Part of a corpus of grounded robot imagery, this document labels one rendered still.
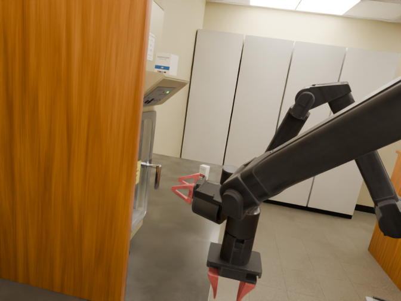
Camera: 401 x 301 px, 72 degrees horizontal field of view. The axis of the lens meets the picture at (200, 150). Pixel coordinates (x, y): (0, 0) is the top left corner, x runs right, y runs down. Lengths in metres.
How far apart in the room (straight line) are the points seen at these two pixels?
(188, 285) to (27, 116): 0.60
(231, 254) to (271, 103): 3.31
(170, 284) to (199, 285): 0.08
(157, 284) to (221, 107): 3.10
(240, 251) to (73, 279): 0.45
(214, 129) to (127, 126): 3.22
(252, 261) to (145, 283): 0.39
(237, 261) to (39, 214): 0.48
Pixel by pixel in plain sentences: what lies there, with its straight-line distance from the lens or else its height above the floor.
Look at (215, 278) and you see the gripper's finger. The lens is 0.56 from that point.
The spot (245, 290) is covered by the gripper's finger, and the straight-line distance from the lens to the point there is 0.58.
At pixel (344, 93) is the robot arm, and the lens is 0.76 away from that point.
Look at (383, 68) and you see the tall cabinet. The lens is 4.10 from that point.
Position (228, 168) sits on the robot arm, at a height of 1.25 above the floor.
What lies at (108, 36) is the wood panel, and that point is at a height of 1.56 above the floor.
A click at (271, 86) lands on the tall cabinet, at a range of 3.75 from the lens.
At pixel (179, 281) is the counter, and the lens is 0.88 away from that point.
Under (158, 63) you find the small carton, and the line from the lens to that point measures 0.85.
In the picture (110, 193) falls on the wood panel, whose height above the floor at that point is 1.23.
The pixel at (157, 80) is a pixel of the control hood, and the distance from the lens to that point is 0.65.
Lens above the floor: 1.50
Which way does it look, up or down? 13 degrees down
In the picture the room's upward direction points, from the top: 8 degrees clockwise
